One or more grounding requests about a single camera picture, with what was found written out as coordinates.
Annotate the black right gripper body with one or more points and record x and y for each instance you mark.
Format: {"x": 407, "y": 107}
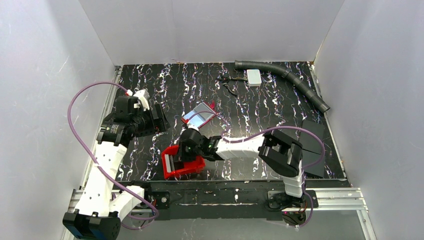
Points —
{"x": 180, "y": 153}

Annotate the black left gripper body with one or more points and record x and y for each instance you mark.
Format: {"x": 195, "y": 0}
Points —
{"x": 156, "y": 118}

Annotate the red plastic bin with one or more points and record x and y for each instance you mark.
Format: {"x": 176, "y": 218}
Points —
{"x": 172, "y": 168}

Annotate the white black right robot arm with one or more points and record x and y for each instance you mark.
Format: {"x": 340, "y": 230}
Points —
{"x": 281, "y": 152}

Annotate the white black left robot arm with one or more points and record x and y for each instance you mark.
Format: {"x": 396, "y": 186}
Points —
{"x": 104, "y": 202}

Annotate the black grey pliers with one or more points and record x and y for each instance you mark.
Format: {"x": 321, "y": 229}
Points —
{"x": 226, "y": 79}

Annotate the white rectangular box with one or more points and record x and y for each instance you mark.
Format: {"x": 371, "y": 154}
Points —
{"x": 254, "y": 77}

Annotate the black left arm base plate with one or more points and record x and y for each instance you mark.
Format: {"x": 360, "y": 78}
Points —
{"x": 159, "y": 198}

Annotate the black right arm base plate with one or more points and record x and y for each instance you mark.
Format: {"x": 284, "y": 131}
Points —
{"x": 279, "y": 200}

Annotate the aluminium frame rail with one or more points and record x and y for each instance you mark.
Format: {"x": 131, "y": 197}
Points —
{"x": 236, "y": 188}

